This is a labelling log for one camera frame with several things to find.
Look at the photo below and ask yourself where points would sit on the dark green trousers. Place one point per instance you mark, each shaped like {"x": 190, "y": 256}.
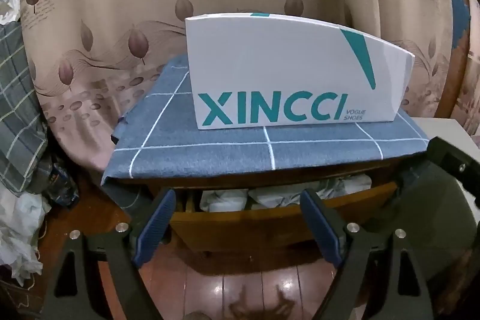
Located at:
{"x": 423, "y": 215}

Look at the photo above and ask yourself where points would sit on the green plaid cloth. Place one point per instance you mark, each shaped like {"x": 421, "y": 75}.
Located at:
{"x": 18, "y": 98}

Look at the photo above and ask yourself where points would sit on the wooden drawer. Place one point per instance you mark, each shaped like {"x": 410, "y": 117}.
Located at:
{"x": 262, "y": 226}

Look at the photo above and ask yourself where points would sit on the blue checked cloth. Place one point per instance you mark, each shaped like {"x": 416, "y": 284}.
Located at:
{"x": 210, "y": 155}

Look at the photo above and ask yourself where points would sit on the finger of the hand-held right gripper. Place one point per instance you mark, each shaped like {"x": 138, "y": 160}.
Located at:
{"x": 450, "y": 155}

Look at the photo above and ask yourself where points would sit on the dark blue plastic bag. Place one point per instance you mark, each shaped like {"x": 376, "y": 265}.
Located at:
{"x": 62, "y": 183}

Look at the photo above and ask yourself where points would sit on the white shoe box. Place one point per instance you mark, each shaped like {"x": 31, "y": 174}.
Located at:
{"x": 281, "y": 61}

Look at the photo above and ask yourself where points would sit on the wooden bed frame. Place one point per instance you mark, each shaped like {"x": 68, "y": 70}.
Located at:
{"x": 450, "y": 87}

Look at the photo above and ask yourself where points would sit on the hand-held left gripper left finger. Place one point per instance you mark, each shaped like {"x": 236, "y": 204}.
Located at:
{"x": 157, "y": 218}

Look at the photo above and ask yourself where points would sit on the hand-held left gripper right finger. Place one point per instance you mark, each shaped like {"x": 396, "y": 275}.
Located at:
{"x": 318, "y": 222}

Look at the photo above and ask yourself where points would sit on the white plastic bag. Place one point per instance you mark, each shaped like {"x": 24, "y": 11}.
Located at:
{"x": 8, "y": 7}
{"x": 18, "y": 230}

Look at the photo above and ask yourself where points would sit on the blue cloth patch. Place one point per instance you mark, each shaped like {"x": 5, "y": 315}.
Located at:
{"x": 460, "y": 16}

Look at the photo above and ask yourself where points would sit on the leaf print beige curtain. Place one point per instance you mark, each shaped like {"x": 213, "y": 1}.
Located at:
{"x": 112, "y": 5}

